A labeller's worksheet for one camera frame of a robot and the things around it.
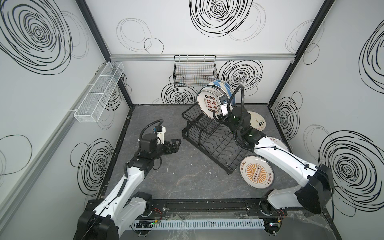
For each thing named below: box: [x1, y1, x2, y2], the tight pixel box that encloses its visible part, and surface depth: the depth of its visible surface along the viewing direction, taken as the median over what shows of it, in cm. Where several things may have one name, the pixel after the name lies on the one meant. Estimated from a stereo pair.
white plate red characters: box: [196, 84, 227, 120], surface depth 82 cm
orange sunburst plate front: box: [239, 155, 275, 190], surface depth 86 cm
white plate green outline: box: [196, 84, 227, 100], surface depth 77 cm
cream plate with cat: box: [247, 111, 266, 132], surface depth 111 cm
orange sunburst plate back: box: [266, 136, 289, 152], surface depth 99 cm
